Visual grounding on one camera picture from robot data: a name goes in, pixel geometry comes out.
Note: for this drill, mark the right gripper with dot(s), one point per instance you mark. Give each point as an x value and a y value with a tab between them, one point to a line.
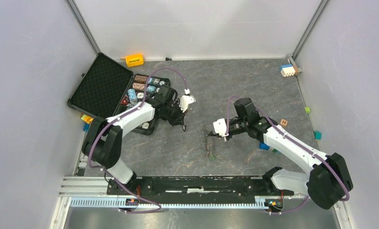
227	137

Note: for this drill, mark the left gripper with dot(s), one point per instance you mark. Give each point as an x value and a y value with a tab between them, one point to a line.
182	109

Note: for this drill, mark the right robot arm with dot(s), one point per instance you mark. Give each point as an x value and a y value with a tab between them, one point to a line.
325	178

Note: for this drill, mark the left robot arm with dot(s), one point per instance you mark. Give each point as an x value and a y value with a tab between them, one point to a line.
103	142

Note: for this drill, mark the blue green toy block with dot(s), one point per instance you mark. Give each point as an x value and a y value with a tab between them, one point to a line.
265	147

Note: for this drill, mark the yellow toy block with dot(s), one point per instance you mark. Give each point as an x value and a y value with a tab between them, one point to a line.
134	60

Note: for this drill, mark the black poker chip case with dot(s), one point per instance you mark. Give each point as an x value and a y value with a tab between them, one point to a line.
108	89

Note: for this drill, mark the small wooden block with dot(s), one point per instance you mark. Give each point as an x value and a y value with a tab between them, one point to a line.
283	122

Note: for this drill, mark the yellow blue blocks at left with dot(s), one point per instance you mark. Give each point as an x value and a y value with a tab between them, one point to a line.
87	121

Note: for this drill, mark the blue white toy block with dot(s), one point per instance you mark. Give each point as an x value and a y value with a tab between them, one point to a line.
287	70

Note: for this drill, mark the small teal cube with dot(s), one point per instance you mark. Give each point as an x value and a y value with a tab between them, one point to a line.
317	135

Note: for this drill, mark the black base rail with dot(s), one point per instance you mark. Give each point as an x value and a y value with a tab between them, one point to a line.
204	190

